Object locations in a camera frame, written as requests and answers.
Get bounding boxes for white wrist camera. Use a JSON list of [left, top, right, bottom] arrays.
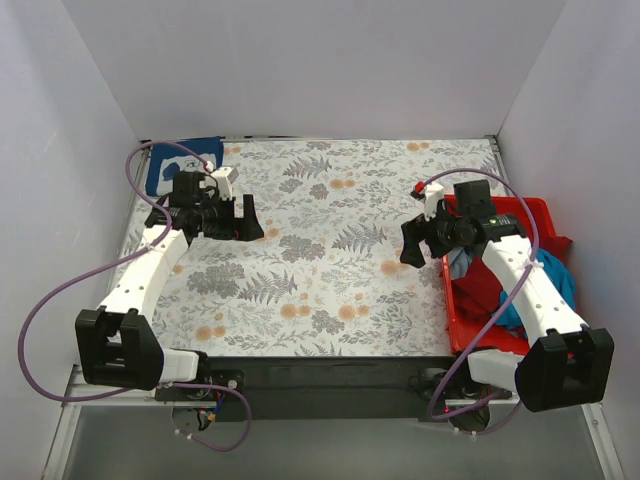
[[199, 167, 239, 200], [410, 181, 444, 220]]

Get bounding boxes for dark red t-shirt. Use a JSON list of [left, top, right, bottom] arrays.
[[451, 236, 573, 322]]

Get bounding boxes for floral patterned table mat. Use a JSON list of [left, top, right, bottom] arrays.
[[152, 139, 504, 356]]

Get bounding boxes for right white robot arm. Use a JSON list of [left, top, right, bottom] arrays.
[[400, 180, 614, 412]]

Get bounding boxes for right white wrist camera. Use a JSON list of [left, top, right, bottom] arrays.
[[410, 181, 444, 220]]

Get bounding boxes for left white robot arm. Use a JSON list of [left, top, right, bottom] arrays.
[[75, 167, 264, 400]]

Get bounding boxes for folded navy printed t-shirt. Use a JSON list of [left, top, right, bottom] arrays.
[[145, 137, 224, 197]]

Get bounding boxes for light blue t-shirt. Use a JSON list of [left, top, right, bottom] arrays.
[[447, 248, 474, 280]]

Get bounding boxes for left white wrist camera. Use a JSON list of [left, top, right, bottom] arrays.
[[199, 167, 239, 200]]

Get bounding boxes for teal blue t-shirt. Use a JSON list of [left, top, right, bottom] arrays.
[[495, 248, 576, 338]]

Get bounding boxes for red plastic bin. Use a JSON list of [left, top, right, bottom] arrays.
[[438, 196, 562, 357]]

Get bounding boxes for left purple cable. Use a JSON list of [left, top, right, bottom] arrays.
[[17, 141, 253, 453]]

